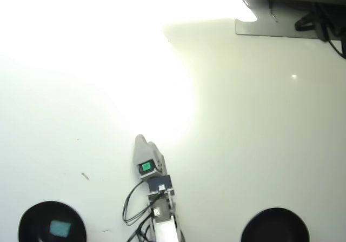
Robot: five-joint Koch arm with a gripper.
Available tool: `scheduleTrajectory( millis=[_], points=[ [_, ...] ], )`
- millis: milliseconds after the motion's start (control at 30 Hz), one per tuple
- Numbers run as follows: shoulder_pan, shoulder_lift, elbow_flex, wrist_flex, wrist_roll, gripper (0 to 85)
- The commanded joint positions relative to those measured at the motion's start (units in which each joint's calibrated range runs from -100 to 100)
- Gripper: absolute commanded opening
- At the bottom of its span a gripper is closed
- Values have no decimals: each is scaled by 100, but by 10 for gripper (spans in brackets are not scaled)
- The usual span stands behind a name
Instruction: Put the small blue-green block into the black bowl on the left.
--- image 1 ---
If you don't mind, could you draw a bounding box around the black monitor cable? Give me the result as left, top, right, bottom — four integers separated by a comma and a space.
313, 2, 346, 59

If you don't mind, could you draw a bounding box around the black bowl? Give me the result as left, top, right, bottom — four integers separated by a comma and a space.
18, 200, 88, 242
241, 207, 310, 242

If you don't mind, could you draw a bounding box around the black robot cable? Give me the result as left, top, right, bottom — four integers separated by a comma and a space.
126, 216, 157, 242
122, 180, 163, 224

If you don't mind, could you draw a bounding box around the grey gripper green label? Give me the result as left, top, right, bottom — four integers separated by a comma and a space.
134, 134, 167, 179

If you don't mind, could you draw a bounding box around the looped black cable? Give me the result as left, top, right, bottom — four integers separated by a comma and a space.
294, 11, 316, 32

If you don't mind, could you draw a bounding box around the blue cube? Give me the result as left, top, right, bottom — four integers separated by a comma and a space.
49, 219, 73, 238

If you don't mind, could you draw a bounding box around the thin dark cable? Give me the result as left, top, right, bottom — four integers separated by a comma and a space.
268, 0, 279, 23

